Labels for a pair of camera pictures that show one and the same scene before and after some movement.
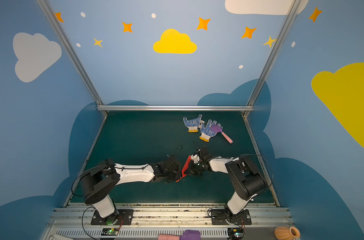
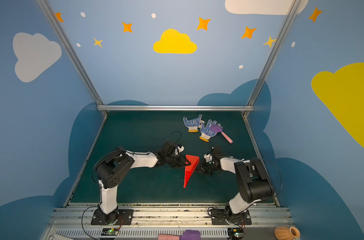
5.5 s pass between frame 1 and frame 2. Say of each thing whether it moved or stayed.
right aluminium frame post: stayed
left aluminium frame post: stayed
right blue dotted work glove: stayed
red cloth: moved
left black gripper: moved
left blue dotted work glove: stayed
